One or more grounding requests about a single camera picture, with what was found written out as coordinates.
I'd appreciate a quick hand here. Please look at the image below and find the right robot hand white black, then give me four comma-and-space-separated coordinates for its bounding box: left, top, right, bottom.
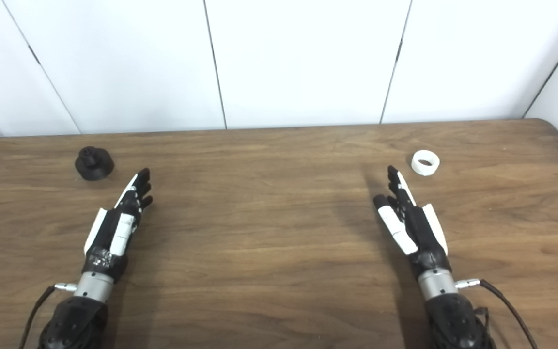
373, 165, 454, 281

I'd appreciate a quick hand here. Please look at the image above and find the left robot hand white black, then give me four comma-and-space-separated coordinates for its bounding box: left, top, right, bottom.
83, 168, 154, 285

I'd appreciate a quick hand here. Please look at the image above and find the white ring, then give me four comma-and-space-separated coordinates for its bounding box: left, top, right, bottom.
411, 150, 441, 177

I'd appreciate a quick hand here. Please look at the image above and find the round black part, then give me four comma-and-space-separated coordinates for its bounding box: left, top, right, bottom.
75, 146, 115, 181

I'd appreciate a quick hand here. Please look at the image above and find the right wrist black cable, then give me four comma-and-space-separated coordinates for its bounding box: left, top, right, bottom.
455, 278, 539, 349

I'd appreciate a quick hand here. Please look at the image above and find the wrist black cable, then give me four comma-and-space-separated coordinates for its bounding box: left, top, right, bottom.
455, 278, 539, 349
17, 283, 78, 349

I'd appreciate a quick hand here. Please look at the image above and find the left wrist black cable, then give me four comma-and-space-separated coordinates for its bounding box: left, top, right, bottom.
17, 283, 78, 349

